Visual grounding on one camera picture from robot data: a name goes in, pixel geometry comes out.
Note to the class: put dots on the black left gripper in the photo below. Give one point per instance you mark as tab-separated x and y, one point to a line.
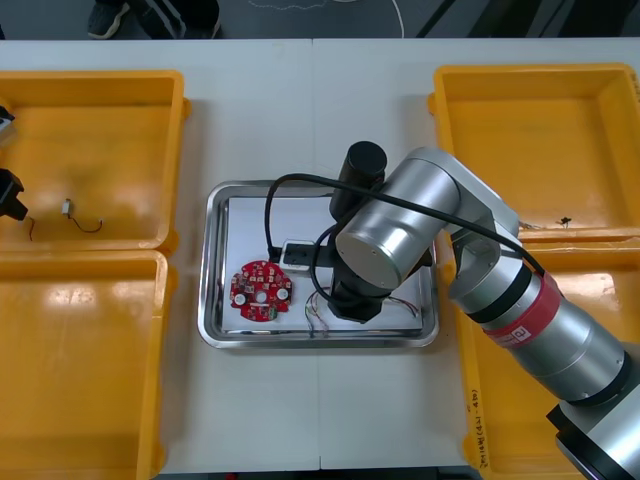
7	192

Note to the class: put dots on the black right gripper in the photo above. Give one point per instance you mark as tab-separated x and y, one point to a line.
360	305

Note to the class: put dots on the small dark metal solenoid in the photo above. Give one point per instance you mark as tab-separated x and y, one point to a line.
31	227

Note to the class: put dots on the small pale metal solenoid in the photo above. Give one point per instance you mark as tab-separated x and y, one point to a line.
65	207

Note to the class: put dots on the round red circuit board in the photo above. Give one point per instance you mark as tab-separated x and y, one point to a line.
250	302

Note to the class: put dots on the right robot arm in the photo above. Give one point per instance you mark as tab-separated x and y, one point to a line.
525	310

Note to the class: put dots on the yellow-orange plastic bin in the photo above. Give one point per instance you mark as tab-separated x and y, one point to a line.
500	400
125	150
525	125
100	375

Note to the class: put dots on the white sheet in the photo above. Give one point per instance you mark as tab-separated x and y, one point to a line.
245	220

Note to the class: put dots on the steel tray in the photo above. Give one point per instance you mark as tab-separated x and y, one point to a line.
212	280

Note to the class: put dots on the person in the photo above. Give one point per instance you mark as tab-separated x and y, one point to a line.
165	17

